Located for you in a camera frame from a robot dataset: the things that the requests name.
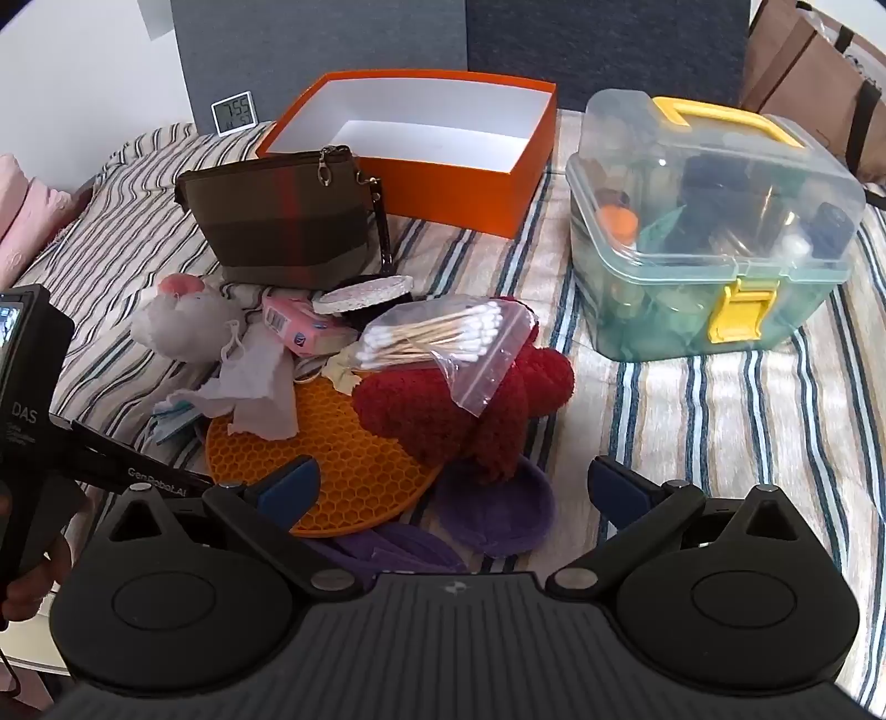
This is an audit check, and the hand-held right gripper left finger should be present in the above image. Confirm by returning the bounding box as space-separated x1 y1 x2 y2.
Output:
92 455 364 600

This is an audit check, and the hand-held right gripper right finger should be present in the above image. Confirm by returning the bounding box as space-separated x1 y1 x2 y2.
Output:
547 455 818 600

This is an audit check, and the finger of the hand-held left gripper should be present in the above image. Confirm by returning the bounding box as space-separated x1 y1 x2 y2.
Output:
65 421 213 498

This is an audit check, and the blue and white wipes packet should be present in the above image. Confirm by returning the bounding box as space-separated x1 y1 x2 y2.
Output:
151 388 209 445

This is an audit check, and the orange silicone mat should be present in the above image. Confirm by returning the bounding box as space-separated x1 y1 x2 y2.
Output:
205 374 445 538

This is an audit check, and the white tissue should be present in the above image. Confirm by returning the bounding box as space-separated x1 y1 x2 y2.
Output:
153 325 300 441

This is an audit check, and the purple fluffy sock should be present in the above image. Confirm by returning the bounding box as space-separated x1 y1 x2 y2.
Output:
435 453 557 559
305 522 473 577

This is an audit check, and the red fluffy sock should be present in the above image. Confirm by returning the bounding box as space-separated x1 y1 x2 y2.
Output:
352 297 577 486

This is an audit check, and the grey and pink plush toy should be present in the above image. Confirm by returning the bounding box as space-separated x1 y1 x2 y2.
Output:
130 273 248 361

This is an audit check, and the orange cardboard box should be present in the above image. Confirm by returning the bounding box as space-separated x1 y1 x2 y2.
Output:
255 69 559 240

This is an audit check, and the person's left hand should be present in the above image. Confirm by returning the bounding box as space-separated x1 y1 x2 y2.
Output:
0 529 76 624

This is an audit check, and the striped blanket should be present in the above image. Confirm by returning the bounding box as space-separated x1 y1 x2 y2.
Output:
0 107 886 714

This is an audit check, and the cream cloth piece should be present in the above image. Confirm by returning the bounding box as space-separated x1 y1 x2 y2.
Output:
320 344 362 397

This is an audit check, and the pink tissue packet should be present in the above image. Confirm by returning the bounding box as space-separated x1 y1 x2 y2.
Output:
261 291 358 358

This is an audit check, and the pink cloth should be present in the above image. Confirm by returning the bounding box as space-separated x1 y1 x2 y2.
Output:
0 153 74 261

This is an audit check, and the bag of cotton swabs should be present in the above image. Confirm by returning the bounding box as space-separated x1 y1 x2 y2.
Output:
356 296 539 418

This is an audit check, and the brown plaid zip pouch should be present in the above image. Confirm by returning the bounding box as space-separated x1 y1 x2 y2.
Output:
174 144 401 292

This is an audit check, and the white digital clock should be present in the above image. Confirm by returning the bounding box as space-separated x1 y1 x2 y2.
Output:
209 97 256 137

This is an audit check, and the grey felt panel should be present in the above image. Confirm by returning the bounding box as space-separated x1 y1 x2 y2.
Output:
169 0 469 134

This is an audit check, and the dark blue felt panel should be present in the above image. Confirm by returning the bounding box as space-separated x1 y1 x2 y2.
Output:
465 0 753 112

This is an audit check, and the brown paper bag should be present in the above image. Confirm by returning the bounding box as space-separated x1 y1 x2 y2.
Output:
737 0 886 185

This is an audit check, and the clear storage box yellow handle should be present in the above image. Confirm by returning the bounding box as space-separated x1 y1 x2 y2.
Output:
564 89 868 363

